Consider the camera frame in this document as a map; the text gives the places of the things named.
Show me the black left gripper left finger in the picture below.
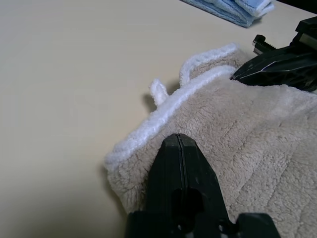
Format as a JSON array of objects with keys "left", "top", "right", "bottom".
[{"left": 146, "top": 133, "right": 184, "bottom": 212}]

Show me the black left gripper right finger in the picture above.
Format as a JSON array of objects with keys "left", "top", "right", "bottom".
[{"left": 180, "top": 133, "right": 230, "bottom": 224}]

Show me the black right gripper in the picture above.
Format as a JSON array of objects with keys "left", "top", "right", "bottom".
[{"left": 231, "top": 16, "right": 317, "bottom": 87}]

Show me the beige towel with white trim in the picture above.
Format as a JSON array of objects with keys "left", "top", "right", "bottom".
[{"left": 104, "top": 42, "right": 317, "bottom": 238}]

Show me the blue folded towel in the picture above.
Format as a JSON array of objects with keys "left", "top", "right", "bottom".
[{"left": 179, "top": 0, "right": 275, "bottom": 28}]

